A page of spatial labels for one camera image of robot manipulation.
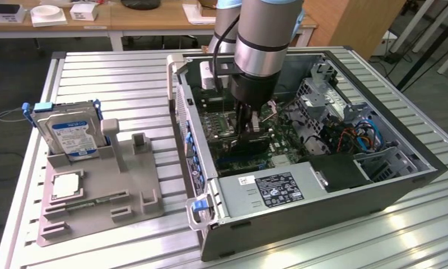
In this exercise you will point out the metal disk bay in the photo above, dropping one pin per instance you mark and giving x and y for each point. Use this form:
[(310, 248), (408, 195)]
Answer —
[(388, 165), (318, 101)]

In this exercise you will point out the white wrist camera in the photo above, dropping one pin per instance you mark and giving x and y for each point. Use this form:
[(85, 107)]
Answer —
[(207, 75)]

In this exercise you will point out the hard disk in blue caddy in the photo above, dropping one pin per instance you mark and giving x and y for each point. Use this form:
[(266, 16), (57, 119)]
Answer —
[(71, 134)]

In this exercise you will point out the white floor box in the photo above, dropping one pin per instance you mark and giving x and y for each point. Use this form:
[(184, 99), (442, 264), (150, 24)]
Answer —
[(384, 45)]

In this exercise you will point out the blue case release latch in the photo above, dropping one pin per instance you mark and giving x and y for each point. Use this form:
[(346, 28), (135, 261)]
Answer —
[(199, 206)]

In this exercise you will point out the black round object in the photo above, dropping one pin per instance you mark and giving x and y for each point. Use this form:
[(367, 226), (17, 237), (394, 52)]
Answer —
[(140, 3)]

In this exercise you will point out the white cardboard box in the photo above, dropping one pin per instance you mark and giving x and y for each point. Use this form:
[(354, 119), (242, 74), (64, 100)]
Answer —
[(84, 12)]

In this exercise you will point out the white desk frame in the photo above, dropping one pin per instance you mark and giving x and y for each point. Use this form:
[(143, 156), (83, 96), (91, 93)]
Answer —
[(410, 28)]

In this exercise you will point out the CPU socket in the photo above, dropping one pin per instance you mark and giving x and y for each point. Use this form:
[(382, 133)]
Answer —
[(231, 119)]

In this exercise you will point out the grey parts rack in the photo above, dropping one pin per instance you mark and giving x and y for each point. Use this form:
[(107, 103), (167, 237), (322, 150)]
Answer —
[(100, 196)]

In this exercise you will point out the silver CPU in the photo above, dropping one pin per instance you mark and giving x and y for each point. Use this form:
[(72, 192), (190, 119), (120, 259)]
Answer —
[(65, 185)]

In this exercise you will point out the grey power supply unit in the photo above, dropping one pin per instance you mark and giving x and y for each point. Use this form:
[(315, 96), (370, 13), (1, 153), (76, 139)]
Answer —
[(246, 196)]

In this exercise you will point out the wooden desk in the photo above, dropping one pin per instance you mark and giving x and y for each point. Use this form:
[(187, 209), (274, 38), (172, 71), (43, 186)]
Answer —
[(152, 19)]

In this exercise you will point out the black stand leg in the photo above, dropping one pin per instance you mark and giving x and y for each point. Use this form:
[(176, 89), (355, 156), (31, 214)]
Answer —
[(422, 64)]

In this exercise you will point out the black plastic shroud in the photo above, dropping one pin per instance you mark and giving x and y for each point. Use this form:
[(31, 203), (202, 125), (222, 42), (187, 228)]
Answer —
[(339, 171)]

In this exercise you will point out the silver chipset heatsink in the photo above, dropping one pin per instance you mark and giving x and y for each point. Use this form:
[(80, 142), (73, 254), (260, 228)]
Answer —
[(284, 160)]

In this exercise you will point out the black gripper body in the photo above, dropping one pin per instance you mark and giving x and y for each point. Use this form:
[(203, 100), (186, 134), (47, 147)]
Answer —
[(254, 89)]

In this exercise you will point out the wooden cabinet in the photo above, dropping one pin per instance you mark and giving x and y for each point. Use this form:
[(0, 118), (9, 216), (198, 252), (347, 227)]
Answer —
[(358, 28)]

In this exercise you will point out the brown cardboard box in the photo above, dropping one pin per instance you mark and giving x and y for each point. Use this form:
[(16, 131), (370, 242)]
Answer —
[(207, 3)]

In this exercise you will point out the green RAM stick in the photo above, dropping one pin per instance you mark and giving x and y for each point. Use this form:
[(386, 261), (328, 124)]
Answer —
[(85, 204)]

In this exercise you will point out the black camera bracket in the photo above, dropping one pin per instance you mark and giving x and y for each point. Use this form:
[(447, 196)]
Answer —
[(226, 68)]

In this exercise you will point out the metal socket cover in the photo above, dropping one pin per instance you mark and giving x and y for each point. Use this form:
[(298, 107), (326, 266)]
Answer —
[(272, 107)]

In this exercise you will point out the blue card retainer clip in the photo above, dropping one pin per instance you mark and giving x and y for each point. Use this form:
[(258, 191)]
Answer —
[(188, 140), (195, 162), (199, 175)]

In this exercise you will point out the black open PC case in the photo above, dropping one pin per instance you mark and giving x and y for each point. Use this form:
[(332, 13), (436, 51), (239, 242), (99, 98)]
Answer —
[(320, 224)]

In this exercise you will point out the green graphics card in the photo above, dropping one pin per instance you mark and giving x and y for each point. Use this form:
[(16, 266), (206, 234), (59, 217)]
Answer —
[(252, 143)]

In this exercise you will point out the green motherboard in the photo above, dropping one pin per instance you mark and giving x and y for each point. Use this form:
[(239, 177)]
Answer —
[(283, 145)]

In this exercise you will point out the white box with black lid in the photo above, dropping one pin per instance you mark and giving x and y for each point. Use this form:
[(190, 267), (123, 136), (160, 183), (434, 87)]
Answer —
[(7, 16)]

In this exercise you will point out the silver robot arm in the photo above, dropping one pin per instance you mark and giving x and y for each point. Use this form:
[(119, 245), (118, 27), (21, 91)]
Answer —
[(262, 33)]

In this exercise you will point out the white paper stack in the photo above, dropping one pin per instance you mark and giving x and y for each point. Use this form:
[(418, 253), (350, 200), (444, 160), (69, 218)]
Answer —
[(196, 16)]

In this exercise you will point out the white round holder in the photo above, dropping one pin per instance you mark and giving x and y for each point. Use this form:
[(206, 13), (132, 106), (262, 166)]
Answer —
[(48, 16)]

